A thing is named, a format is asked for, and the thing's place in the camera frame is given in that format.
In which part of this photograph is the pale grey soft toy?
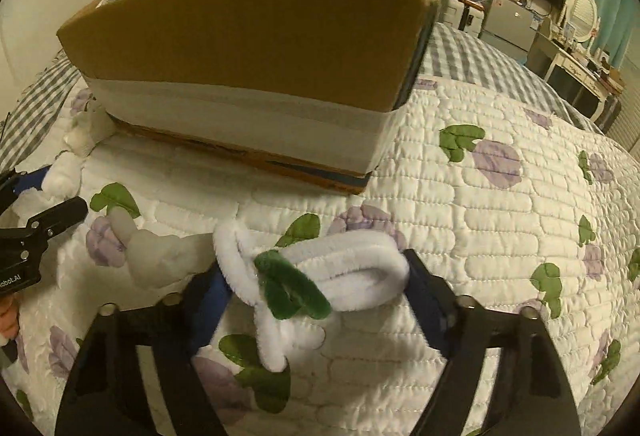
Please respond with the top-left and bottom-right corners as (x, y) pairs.
(107, 207), (217, 289)

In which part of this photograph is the grey checked bed sheet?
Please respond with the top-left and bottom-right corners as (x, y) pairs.
(0, 22), (608, 173)

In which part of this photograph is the white plush toy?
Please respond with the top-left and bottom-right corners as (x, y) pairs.
(64, 108), (120, 157)

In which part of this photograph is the white oval vanity mirror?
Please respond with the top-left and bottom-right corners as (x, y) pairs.
(564, 0), (600, 47)

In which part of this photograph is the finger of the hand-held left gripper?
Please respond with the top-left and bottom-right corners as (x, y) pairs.
(20, 196), (89, 241)
(0, 167), (50, 211)

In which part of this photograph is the person's left hand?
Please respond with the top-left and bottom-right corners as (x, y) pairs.
(0, 293), (21, 351)

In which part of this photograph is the white and green chenille flower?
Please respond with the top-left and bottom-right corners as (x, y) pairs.
(212, 223), (412, 374)

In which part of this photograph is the brown cardboard box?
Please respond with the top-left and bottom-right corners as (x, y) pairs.
(56, 0), (442, 195)

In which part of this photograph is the floral quilted blanket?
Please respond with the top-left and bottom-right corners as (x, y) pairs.
(0, 74), (640, 436)

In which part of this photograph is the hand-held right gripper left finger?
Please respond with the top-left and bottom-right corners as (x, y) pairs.
(54, 260), (237, 436)

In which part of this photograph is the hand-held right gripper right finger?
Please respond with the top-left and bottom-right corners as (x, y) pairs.
(400, 248), (584, 436)

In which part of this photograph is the white vanity table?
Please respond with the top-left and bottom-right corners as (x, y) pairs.
(542, 32), (627, 133)

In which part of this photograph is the silver metal cabinet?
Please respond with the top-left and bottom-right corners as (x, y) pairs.
(478, 0), (540, 53)

